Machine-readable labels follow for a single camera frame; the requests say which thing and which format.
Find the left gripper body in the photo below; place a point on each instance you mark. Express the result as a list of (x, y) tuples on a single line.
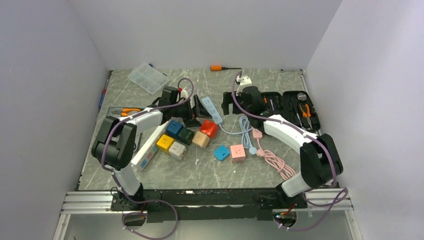
[(184, 111)]

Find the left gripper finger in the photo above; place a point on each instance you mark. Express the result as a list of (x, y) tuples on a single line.
[(199, 110), (191, 122)]

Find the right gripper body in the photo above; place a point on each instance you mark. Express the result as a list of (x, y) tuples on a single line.
[(247, 109)]

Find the dark green cube socket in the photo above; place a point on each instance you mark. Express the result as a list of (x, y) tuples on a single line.
[(185, 136)]

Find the beige cube socket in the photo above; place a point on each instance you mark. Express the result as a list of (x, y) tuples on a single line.
[(201, 139)]

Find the red cube socket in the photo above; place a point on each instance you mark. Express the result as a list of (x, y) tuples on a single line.
[(209, 128)]

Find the blue cube socket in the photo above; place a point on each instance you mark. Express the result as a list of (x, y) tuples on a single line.
[(174, 128)]

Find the white cube socket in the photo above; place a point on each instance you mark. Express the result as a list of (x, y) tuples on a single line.
[(177, 150)]

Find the clear plastic organizer box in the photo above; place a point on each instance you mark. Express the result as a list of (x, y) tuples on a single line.
[(148, 78)]

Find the yellow cube socket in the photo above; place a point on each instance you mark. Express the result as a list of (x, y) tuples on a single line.
[(164, 143)]

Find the light blue plug adapter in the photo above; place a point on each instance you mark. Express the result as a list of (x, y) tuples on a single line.
[(221, 152)]

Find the black tool case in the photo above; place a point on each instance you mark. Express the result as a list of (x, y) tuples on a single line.
[(295, 106)]

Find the pink cube socket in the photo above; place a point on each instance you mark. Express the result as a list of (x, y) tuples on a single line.
[(237, 154)]

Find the grey tool tray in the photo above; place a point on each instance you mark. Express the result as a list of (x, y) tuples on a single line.
[(123, 112)]

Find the white power strip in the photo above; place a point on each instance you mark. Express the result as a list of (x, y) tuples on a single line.
[(149, 148)]

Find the pink power strip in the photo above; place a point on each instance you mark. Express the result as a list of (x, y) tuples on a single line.
[(284, 170)]

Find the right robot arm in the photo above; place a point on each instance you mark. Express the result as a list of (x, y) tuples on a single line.
[(320, 163)]

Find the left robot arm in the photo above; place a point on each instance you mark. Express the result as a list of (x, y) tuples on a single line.
[(115, 142)]

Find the blue red pen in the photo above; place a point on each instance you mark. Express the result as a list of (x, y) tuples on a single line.
[(103, 93)]

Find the orange handled screwdriver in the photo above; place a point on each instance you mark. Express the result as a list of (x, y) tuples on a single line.
[(218, 68)]

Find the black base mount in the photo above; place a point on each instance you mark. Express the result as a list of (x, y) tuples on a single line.
[(210, 204)]

